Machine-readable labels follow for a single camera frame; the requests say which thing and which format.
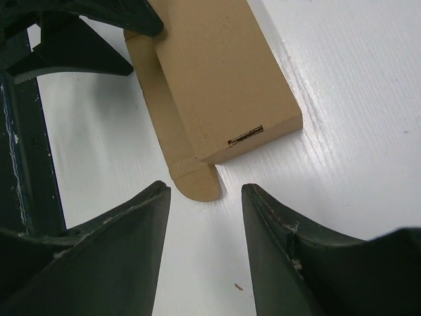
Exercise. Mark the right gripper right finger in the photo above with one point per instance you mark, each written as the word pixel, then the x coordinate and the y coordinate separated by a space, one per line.
pixel 299 267

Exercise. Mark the cardboard box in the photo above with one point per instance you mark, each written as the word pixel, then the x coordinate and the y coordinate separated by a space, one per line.
pixel 213 89

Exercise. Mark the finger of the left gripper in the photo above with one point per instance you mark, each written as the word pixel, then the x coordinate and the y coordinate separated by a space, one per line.
pixel 138 16
pixel 67 44

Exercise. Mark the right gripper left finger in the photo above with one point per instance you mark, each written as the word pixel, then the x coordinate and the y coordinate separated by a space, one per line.
pixel 106 266

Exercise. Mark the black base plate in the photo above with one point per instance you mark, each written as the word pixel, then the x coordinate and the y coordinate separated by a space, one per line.
pixel 30 199

